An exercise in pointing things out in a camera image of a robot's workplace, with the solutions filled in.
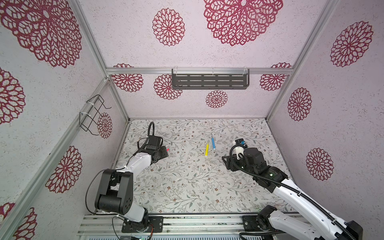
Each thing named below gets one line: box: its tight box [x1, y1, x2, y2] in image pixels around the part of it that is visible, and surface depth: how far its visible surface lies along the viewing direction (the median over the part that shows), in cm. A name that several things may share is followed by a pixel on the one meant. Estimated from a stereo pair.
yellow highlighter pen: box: [205, 144, 210, 157], surface depth 104 cm
